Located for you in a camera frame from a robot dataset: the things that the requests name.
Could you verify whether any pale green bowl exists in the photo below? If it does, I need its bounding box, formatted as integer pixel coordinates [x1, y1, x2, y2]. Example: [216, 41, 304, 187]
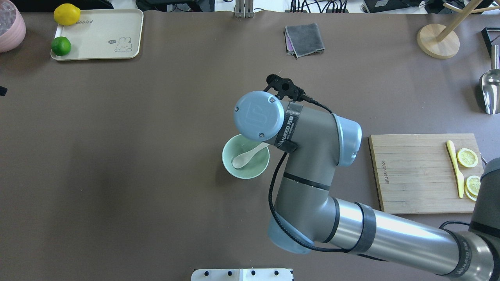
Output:
[222, 135, 270, 180]

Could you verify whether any white ceramic spoon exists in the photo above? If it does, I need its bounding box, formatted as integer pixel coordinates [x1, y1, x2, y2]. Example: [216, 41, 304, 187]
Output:
[232, 142, 269, 169]

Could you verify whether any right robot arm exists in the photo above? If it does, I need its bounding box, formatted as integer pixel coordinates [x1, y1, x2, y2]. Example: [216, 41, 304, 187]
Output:
[234, 91, 499, 281]

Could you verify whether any pink bowl of ice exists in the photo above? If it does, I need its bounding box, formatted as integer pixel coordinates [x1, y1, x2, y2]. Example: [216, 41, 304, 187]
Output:
[0, 0, 26, 53]

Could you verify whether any green lime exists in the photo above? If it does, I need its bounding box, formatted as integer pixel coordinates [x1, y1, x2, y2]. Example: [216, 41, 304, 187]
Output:
[51, 37, 72, 56]

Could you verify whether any yellow lemon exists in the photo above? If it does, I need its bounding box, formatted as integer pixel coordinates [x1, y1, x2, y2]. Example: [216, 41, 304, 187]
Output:
[54, 3, 81, 26]

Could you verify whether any cream rabbit tray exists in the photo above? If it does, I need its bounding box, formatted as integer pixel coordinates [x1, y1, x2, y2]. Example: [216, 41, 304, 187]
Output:
[50, 9, 144, 61]

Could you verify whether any grey folded cloth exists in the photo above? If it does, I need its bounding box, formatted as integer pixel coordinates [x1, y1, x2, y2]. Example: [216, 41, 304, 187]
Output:
[284, 23, 325, 58]

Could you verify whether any bamboo cutting board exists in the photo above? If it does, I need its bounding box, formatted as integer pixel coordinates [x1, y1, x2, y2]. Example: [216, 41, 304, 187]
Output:
[368, 133, 480, 215]

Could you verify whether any wooden mug tree stand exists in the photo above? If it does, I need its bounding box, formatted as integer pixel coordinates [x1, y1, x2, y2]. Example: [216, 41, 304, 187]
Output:
[416, 0, 500, 59]

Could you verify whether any yellow plastic knife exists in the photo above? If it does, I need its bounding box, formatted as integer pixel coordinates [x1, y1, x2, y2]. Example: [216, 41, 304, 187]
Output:
[445, 140, 465, 199]

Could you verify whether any lemon slice stacked pair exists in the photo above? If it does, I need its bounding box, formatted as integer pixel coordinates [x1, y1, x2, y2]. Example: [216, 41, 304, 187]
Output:
[464, 175, 481, 201]

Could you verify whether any metal scoop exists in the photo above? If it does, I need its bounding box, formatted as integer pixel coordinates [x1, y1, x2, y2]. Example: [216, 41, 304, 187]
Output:
[480, 45, 500, 115]

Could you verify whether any aluminium frame post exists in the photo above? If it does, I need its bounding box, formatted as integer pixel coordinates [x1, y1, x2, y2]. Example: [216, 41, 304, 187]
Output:
[234, 0, 254, 18]

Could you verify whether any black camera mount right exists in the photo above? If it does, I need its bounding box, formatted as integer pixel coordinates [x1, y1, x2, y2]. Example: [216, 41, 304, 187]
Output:
[264, 74, 314, 103]

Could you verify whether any white camera post base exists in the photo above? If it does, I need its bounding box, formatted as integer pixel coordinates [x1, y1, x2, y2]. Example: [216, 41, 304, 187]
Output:
[191, 267, 295, 281]

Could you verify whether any lemon slice near handle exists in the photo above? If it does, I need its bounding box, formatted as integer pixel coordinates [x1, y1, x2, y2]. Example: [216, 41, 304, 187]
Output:
[456, 148, 479, 168]

